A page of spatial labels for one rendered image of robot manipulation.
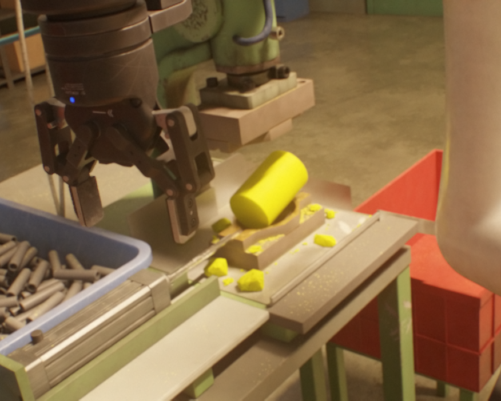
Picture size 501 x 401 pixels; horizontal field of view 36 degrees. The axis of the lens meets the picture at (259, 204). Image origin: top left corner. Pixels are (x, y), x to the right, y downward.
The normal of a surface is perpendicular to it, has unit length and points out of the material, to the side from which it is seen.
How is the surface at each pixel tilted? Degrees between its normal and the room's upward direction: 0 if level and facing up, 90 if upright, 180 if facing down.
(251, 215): 106
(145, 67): 90
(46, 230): 81
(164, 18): 90
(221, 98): 90
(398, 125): 0
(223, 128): 90
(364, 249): 0
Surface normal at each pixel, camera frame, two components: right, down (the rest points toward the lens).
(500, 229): -0.73, -0.32
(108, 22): 0.45, 0.33
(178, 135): -0.49, 0.42
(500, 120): -0.12, 0.40
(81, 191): 0.86, 0.11
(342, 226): -0.12, -0.90
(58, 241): -0.63, 0.25
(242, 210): -0.55, 0.63
